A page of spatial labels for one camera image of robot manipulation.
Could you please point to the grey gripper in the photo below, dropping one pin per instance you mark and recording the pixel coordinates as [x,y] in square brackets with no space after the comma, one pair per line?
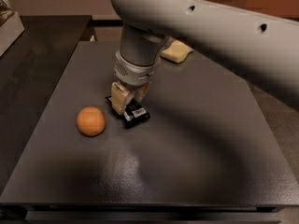
[133,73]

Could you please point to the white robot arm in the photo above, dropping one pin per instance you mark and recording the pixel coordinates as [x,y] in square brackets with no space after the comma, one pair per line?
[262,49]

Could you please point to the black rxbar chocolate wrapper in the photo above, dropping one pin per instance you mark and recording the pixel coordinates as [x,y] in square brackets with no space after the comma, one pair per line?
[133,114]

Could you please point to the orange fruit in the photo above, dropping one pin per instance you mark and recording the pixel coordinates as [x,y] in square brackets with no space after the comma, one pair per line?
[90,121]

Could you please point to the yellow sponge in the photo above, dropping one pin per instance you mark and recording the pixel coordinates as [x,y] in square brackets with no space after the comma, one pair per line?
[177,52]

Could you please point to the dark side table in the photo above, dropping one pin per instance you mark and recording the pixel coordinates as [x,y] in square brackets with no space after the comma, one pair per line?
[29,72]

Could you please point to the white box on side table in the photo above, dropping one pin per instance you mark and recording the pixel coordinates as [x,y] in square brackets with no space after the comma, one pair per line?
[11,26]

